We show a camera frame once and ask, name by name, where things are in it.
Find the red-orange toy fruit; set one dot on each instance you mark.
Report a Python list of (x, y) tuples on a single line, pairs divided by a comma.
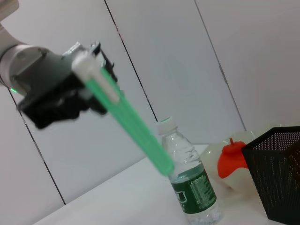
[(229, 161)]

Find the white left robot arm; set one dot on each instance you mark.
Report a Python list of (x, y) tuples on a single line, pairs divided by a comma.
[(23, 58)]

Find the translucent wavy fruit plate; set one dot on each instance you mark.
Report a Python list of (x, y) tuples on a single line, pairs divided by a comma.
[(236, 185)]

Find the green white pen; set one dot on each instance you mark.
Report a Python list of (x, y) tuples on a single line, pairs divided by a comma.
[(131, 124)]

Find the black mesh pen holder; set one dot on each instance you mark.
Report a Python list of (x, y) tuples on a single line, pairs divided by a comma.
[(276, 175)]

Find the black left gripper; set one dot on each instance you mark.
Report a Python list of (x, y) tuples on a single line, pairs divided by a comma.
[(54, 103)]

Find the clear bottle green label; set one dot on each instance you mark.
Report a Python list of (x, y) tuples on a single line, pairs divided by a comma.
[(194, 192)]

